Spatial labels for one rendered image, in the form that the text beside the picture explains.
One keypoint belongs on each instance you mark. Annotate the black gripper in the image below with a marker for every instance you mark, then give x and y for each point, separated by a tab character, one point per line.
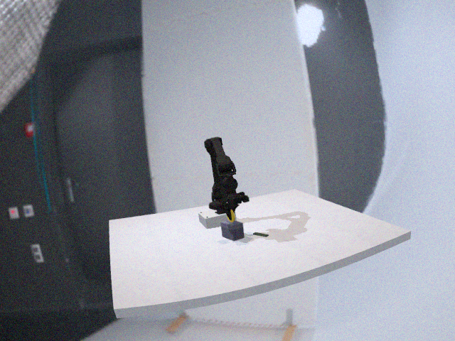
227	207

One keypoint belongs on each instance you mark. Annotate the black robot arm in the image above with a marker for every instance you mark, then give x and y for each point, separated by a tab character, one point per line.
223	169

